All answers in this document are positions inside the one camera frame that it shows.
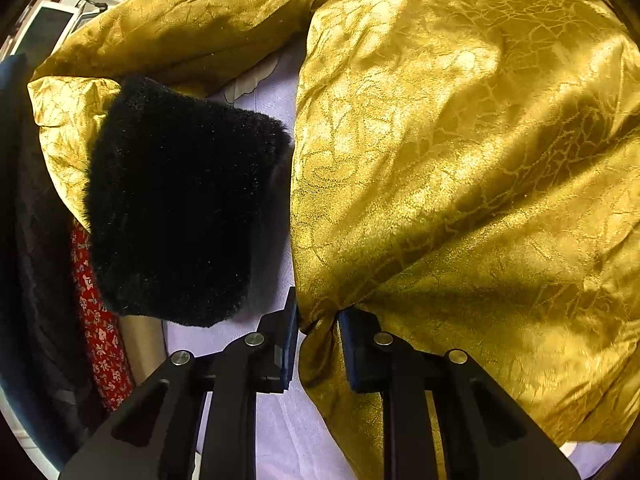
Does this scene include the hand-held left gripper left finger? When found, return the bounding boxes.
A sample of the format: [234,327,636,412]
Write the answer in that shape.
[57,287,301,480]

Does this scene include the dark cloth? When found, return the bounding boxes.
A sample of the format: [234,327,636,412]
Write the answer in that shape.
[0,55,112,463]

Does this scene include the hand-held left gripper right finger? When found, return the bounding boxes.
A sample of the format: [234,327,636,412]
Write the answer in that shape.
[337,307,583,480]

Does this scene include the red floral cloth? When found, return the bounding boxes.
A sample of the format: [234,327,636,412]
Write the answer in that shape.
[70,220,136,412]

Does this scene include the gold satin coat black fur cuffs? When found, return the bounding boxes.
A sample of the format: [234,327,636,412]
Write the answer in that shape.
[27,0,640,480]

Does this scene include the lavender floral bedsheet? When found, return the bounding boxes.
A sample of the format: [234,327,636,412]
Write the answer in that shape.
[162,35,621,480]

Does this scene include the white appliance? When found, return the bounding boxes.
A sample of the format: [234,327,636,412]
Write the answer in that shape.
[10,2,77,61]

